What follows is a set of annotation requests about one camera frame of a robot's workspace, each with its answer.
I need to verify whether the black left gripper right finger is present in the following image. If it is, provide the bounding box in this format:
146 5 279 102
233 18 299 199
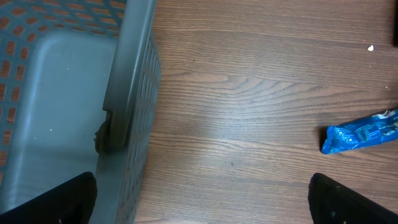
308 173 397 224

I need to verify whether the blue Oreo cookie pack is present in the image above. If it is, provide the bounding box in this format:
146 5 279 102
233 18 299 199
321 109 397 154

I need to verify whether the dark grey plastic basket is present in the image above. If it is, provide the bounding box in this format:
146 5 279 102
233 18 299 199
1 0 161 223

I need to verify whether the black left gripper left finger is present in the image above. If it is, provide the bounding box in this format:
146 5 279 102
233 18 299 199
1 172 97 224

